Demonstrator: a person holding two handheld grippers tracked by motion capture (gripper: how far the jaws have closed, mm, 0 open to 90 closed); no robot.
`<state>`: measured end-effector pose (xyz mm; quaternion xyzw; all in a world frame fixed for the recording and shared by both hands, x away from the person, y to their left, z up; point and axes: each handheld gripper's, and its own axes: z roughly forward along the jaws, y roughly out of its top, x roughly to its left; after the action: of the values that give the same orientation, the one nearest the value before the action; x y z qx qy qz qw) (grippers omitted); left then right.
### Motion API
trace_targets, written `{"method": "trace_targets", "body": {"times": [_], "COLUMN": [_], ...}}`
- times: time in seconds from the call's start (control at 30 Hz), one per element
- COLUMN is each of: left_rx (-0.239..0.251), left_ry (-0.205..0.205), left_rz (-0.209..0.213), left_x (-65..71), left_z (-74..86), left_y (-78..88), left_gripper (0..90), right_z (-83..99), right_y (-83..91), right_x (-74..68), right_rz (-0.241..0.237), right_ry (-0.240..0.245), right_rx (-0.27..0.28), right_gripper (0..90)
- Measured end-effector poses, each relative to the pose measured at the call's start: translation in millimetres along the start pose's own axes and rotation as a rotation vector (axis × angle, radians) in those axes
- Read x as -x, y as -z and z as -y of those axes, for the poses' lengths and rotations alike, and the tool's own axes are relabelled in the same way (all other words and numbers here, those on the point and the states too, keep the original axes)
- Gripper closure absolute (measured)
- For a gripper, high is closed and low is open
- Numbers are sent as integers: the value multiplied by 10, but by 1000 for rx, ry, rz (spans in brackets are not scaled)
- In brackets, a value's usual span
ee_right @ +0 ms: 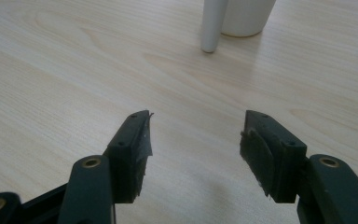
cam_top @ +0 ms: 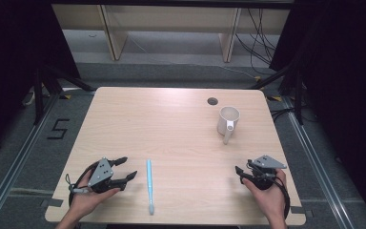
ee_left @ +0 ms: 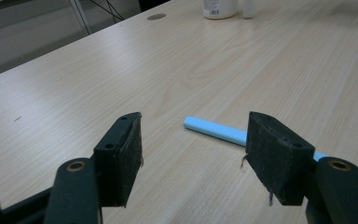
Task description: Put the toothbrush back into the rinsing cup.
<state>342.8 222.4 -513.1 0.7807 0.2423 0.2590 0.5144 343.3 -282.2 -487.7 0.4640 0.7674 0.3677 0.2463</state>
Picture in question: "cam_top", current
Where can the black curtain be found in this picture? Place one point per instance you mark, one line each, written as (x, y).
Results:
(9, 63)
(346, 79)

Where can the person's left hand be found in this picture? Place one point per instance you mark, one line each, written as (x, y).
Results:
(87, 200)

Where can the black metal stand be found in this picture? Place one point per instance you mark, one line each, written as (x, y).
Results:
(38, 95)
(298, 98)

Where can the white cup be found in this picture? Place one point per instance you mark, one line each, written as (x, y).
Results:
(226, 122)

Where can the person's right hand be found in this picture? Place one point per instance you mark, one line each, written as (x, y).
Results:
(271, 200)

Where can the yellow floor tape piece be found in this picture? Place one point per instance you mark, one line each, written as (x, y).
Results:
(65, 96)
(275, 99)
(258, 78)

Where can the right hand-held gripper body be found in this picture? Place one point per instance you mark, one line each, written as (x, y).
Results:
(267, 162)

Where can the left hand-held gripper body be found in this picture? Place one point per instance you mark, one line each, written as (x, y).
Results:
(101, 173)

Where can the light blue toothbrush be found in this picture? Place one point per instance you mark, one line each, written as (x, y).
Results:
(149, 184)

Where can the aluminium floor rail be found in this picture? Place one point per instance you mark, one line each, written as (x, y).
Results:
(16, 159)
(317, 162)

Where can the beige wooden desk frame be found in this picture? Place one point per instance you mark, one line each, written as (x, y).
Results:
(114, 38)

